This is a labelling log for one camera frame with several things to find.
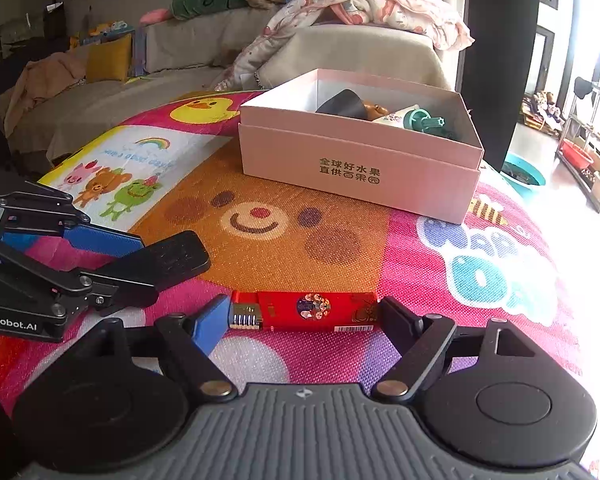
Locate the yellow cushion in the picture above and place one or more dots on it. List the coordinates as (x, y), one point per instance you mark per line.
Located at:
(107, 57)

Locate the green plush toy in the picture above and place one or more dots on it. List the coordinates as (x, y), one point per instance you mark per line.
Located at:
(205, 0)

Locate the peach cloth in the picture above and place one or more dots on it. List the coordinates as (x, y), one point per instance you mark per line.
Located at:
(45, 77)

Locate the pink floral blanket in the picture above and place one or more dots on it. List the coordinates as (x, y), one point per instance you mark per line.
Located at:
(380, 10)

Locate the red basin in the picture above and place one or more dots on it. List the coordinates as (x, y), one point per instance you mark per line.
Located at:
(577, 155)

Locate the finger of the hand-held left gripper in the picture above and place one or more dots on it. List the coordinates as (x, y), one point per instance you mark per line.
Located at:
(100, 240)
(120, 291)

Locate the colourful cartoon play mat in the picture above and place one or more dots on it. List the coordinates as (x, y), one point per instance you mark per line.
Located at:
(430, 280)

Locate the white metal rack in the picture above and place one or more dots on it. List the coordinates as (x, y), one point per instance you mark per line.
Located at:
(566, 130)

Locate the teal basin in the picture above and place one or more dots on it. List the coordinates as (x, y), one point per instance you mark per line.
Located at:
(536, 186)

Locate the blue yellow toy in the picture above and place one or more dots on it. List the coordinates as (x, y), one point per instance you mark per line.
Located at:
(107, 31)

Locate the plush toy pile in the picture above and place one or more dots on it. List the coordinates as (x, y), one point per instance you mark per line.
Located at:
(542, 110)

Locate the dark hanging cloth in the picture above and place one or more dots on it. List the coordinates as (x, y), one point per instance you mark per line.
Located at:
(582, 89)

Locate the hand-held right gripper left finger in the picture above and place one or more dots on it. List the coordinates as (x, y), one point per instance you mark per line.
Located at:
(210, 327)

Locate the black device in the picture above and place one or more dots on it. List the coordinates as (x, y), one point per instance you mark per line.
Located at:
(175, 257)

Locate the red snack packet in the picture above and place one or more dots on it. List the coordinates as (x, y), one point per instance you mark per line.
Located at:
(305, 310)

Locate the teal plastic tool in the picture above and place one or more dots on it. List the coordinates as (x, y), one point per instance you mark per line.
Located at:
(421, 120)

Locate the black tape roll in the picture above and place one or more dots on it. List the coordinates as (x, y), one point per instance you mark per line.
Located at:
(342, 102)

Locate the purple striped cloth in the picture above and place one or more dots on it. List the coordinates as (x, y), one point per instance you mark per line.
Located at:
(139, 55)

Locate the cream lotion tube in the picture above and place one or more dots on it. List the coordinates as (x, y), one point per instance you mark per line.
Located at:
(395, 117)

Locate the light wooden pig figurine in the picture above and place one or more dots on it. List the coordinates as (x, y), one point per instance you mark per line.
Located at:
(374, 109)

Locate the pink plush toy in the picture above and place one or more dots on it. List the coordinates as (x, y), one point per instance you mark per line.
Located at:
(154, 16)

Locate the beige sofa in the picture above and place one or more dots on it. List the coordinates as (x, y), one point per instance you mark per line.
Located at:
(180, 45)

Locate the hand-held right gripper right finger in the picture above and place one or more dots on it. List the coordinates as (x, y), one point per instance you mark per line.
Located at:
(395, 322)

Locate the pink cardboard box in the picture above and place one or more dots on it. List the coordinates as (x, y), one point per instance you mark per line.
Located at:
(355, 170)

